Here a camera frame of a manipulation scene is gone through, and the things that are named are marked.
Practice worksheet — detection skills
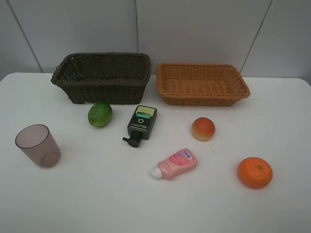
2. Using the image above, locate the black pump bottle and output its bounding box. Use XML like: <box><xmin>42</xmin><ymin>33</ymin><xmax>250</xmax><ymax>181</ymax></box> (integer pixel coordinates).
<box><xmin>123</xmin><ymin>105</ymin><xmax>157</xmax><ymax>148</ymax></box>

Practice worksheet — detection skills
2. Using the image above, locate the red yellow peach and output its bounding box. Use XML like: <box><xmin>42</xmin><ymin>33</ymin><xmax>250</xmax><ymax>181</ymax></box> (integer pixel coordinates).
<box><xmin>191</xmin><ymin>117</ymin><xmax>216</xmax><ymax>142</ymax></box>

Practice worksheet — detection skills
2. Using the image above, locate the pink lotion bottle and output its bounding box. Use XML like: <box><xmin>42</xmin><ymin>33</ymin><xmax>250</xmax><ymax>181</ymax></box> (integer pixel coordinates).
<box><xmin>150</xmin><ymin>149</ymin><xmax>197</xmax><ymax>180</ymax></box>

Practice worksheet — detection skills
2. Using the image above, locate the orange mandarin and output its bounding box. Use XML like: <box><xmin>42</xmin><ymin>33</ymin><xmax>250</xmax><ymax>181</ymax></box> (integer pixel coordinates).
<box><xmin>237</xmin><ymin>157</ymin><xmax>273</xmax><ymax>189</ymax></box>

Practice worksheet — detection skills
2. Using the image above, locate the light orange wicker basket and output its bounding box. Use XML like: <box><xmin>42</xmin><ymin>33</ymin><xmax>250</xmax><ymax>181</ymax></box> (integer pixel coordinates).
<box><xmin>156</xmin><ymin>63</ymin><xmax>250</xmax><ymax>107</ymax></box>

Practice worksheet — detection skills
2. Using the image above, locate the green lime fruit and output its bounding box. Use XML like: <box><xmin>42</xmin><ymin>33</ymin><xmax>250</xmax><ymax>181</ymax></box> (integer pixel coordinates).
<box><xmin>87</xmin><ymin>101</ymin><xmax>113</xmax><ymax>128</ymax></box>

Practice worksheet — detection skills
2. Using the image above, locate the dark brown wicker basket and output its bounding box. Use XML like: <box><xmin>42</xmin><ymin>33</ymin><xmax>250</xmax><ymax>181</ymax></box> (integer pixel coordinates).
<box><xmin>51</xmin><ymin>52</ymin><xmax>151</xmax><ymax>105</ymax></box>

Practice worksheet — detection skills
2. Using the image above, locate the translucent purple plastic cup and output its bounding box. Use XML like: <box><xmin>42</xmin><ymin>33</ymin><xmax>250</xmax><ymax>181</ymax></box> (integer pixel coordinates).
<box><xmin>15</xmin><ymin>124</ymin><xmax>61</xmax><ymax>168</ymax></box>

